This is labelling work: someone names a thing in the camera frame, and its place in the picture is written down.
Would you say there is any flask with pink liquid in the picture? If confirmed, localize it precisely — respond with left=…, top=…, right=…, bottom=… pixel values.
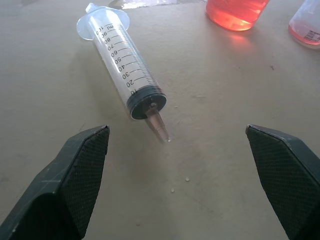
left=288, top=0, right=320, bottom=46

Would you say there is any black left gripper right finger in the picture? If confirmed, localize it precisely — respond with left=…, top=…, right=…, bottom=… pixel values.
left=245, top=124, right=320, bottom=240

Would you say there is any beaker with red liquid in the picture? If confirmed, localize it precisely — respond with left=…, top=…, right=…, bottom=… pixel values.
left=205, top=0, right=270, bottom=32

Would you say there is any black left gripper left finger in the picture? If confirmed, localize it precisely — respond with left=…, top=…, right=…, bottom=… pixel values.
left=0, top=125, right=111, bottom=240

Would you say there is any clear plastic syringe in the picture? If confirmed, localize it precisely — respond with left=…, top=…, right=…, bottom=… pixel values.
left=76, top=2, right=172, bottom=145

